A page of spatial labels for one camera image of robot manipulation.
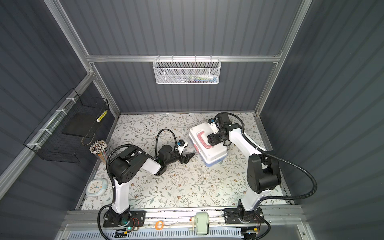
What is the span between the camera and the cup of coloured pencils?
802 millimetres

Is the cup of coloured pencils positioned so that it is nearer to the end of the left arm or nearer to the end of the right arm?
the end of the left arm

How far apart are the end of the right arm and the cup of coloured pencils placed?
0.58 meters

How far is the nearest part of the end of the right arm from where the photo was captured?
658 mm
